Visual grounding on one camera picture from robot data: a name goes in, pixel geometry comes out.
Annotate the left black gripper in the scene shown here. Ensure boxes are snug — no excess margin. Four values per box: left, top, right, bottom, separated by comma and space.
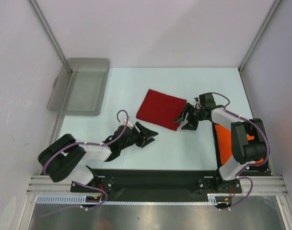
119, 121, 158, 150

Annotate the red t shirt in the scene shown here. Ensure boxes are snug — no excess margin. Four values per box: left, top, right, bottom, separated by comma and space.
136, 89, 187, 131

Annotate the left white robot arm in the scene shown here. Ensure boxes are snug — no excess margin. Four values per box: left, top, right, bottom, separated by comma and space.
37, 121, 159, 192

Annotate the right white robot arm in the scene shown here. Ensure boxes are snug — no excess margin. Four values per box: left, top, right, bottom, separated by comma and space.
174, 103, 270, 192

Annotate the orange folded t shirt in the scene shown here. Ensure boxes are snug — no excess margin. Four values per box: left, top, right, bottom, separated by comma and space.
212, 124, 267, 167

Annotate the clear plastic bin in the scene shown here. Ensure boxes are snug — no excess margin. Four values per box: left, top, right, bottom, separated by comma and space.
47, 57, 111, 116

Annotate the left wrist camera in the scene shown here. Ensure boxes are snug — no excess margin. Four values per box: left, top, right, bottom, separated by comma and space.
119, 119, 135, 129

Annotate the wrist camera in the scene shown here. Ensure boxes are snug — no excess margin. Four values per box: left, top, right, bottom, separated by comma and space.
195, 93, 216, 108
119, 119, 135, 129

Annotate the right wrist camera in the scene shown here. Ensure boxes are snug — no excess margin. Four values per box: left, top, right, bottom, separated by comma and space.
195, 93, 216, 108

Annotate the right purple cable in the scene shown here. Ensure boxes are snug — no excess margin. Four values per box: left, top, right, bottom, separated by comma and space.
211, 92, 271, 211

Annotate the purple cable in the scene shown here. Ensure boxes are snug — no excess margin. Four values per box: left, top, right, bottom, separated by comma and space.
37, 109, 132, 216
211, 92, 271, 211

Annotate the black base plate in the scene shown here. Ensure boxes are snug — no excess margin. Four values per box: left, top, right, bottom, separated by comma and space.
59, 169, 244, 203

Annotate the white cable duct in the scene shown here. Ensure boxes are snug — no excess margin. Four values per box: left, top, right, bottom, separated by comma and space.
36, 195, 228, 206

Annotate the aluminium frame rail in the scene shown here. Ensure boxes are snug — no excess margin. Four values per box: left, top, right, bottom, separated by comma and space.
26, 175, 288, 196

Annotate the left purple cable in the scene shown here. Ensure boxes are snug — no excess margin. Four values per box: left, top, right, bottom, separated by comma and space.
37, 109, 132, 216

